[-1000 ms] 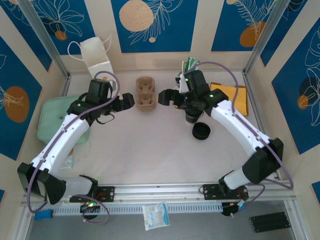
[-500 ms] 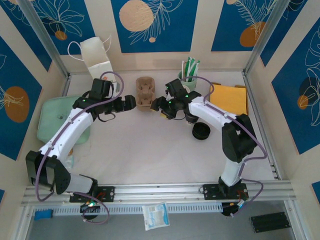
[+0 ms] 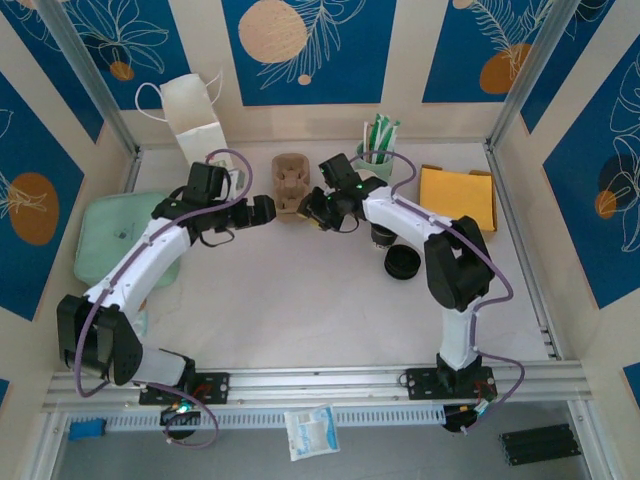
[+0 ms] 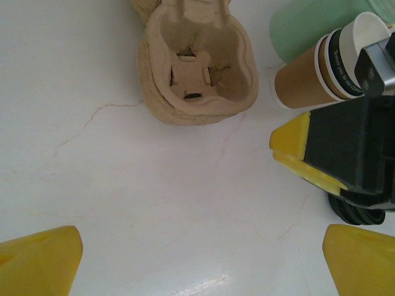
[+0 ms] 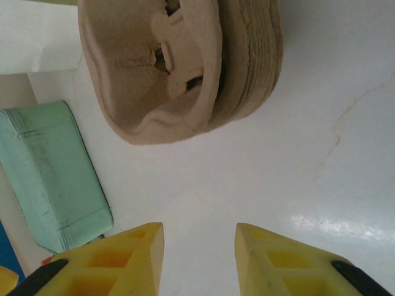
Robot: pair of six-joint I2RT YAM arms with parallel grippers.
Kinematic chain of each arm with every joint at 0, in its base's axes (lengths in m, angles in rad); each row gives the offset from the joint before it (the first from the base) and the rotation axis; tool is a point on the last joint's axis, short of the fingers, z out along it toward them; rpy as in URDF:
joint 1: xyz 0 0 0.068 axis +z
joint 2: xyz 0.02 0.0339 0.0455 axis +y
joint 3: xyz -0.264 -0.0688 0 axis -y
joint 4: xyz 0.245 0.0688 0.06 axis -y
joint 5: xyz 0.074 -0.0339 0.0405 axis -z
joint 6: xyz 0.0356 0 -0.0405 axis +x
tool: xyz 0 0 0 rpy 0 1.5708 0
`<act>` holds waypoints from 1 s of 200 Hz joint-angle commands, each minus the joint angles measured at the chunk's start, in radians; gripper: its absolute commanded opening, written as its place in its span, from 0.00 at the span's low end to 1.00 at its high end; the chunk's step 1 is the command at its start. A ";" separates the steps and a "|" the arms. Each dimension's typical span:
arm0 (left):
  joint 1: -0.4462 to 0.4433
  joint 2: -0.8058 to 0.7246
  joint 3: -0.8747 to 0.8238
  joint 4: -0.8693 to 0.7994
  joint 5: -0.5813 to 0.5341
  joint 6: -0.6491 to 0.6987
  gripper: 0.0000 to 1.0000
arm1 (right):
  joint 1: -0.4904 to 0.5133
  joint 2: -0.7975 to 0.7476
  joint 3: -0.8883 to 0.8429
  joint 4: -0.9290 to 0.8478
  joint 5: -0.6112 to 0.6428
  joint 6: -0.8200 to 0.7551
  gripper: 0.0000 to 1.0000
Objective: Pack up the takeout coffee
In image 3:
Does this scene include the dark printed coffee cup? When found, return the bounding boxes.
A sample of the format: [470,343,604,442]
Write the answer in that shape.
[369,224,399,250]

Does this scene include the white paper takeout bag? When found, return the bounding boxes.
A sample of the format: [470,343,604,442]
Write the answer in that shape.
[135,69,235,169]

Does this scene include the pale green straw mug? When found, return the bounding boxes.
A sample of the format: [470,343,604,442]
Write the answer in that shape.
[354,139,396,184]

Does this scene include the stack of yellow napkins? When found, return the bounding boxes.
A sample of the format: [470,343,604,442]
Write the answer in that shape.
[417,163,499,236]

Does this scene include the yellow napkin stack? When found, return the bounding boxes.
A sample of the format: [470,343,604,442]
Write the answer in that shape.
[418,166,497,234]

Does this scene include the mint green square container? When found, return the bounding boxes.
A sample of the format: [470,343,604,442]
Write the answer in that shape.
[73,192,182,289]

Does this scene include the pale translucent plastic bottle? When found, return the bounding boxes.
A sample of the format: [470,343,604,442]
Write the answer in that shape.
[134,298,152,351]

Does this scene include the white blue printed packet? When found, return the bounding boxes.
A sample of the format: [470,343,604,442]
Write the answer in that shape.
[283,403,341,462]

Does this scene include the left base circuit board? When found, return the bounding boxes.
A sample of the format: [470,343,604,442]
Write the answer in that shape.
[159,399,202,427]

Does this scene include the base circuit board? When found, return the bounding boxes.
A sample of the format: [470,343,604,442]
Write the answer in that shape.
[443,402,496,435]
[159,399,202,427]

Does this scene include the right base circuit board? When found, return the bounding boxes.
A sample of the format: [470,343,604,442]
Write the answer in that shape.
[443,402,496,435]

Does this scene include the blue plastic clamp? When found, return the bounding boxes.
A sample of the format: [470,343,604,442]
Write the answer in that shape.
[68,418,106,442]

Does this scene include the black extrusion pieces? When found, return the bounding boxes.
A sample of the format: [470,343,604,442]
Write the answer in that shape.
[498,423,584,467]

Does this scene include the left aluminium side rail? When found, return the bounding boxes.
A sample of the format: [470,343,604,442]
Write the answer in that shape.
[124,148,146,195]

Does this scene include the aluminium side rail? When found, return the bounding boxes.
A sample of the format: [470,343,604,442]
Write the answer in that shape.
[483,142,564,362]
[124,148,146,195]

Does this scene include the right aluminium side rail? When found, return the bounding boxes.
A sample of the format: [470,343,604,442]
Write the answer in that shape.
[483,142,564,362]

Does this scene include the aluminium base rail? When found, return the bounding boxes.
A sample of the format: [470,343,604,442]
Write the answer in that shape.
[49,363,589,409]

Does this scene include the left aluminium frame post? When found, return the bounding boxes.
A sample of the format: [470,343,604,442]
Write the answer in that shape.
[34,0,141,157]

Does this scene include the aluminium frame post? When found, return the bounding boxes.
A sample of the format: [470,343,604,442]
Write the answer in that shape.
[34,0,141,157]
[487,0,576,151]

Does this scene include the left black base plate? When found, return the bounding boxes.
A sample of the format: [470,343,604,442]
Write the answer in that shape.
[138,370,232,407]

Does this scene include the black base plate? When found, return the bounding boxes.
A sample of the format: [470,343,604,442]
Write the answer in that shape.
[403,367,497,401]
[138,370,232,407]

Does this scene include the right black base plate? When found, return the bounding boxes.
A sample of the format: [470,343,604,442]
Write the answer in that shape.
[403,367,497,401]

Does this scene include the white slotted cable duct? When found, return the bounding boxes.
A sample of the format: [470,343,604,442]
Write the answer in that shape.
[102,405,447,432]

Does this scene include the thin purple cable loop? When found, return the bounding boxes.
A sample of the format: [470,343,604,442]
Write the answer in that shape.
[163,397,221,451]

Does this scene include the right aluminium frame post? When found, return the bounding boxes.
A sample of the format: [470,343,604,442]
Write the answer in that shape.
[487,0,576,151]

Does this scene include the left lower frame post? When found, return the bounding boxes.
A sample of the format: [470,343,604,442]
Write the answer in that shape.
[39,402,71,480]

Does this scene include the right lower frame post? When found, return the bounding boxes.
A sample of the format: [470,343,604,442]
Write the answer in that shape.
[567,399,607,480]

